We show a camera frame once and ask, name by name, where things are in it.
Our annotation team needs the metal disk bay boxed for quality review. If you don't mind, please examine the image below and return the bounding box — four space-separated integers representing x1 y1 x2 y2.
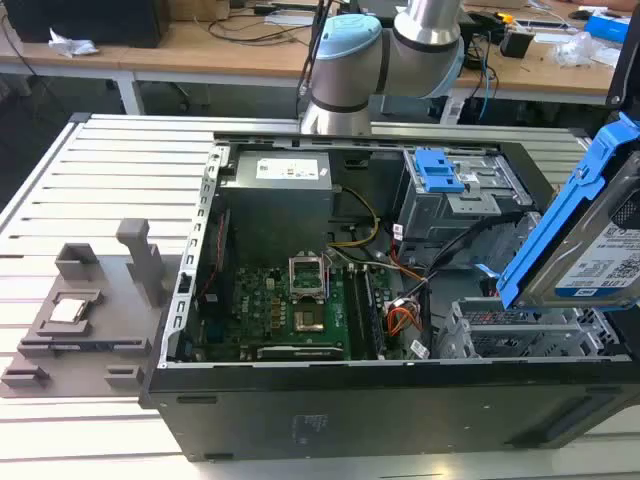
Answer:
434 297 626 360

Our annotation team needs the grey parts rack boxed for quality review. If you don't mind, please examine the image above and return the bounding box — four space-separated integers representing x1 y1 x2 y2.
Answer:
0 218 174 400

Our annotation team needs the orange wire bundle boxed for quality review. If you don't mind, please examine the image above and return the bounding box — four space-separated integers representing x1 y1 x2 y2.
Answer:
387 297 426 334

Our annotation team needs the black cable bundle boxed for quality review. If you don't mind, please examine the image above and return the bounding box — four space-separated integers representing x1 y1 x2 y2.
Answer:
422 212 526 301

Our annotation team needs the clear plastic bag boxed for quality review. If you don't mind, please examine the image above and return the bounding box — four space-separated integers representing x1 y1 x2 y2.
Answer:
555 30 609 67

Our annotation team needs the black desk cable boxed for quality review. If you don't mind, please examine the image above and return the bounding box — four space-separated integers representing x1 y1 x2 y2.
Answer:
207 14 311 49

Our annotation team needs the dark RAM stick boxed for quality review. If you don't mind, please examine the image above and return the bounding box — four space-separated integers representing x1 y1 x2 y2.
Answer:
47 341 109 352

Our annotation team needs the small black box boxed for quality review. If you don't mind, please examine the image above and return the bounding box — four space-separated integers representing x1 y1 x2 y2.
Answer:
499 28 535 59

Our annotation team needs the RAM stick with chips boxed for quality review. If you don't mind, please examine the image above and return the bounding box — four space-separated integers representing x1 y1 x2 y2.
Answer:
363 269 387 359

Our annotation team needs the black RAM slot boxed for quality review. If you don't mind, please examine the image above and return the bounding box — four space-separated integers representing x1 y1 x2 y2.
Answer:
345 269 369 360

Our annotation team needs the metal drive cage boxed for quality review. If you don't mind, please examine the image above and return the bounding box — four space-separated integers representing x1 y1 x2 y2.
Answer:
394 148 534 261

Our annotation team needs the yellow black wire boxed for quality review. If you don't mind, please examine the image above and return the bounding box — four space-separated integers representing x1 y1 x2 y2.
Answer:
327 185 381 249

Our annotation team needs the hard disk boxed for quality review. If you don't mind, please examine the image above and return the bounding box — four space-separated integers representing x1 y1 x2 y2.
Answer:
496 112 640 312

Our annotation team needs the metal socket cover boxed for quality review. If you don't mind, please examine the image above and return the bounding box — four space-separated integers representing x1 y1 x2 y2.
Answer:
288 253 327 302

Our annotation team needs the green motherboard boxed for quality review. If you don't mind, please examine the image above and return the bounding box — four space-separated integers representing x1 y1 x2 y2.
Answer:
197 264 406 361

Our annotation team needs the black arm base cable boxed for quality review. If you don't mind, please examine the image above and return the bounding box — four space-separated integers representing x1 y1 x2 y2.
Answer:
298 0 334 119

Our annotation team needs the blue drive latch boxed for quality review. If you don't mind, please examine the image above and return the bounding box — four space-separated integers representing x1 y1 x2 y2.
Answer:
413 148 467 195

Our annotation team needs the crumpled white paper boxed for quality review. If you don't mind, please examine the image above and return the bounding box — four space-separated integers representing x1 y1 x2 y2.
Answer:
47 27 99 57

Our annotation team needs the wooden desk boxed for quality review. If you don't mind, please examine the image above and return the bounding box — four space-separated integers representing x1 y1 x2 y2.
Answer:
0 0 640 106

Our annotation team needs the silver CPU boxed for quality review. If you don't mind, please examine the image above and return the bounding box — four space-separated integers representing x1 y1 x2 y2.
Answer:
48 298 92 324

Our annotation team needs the grey power supply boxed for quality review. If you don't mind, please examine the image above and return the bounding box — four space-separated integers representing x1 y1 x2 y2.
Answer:
219 149 335 236

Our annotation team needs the blue cardboard box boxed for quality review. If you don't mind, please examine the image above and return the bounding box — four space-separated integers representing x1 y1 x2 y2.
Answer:
584 12 631 44

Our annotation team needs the blue hanging cable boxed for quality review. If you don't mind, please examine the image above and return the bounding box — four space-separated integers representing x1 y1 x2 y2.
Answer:
477 44 499 121

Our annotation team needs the black computer box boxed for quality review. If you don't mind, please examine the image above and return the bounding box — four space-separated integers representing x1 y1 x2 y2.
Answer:
2 0 171 49

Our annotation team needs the black PC case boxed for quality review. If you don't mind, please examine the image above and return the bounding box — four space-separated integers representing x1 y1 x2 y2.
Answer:
138 130 640 464

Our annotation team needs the CPU socket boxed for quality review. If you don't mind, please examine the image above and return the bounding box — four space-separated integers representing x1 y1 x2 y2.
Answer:
292 308 327 335

